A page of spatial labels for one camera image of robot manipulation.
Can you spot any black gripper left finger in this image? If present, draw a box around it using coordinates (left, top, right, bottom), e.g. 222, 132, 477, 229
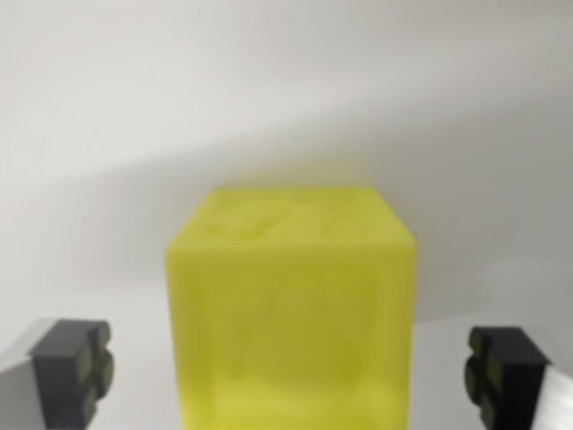
0, 317, 116, 430

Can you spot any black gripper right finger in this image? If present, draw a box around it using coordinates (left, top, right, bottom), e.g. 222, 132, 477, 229
463, 325, 573, 430

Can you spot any yellow cube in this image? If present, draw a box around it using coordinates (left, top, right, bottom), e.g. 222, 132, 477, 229
164, 185, 417, 430

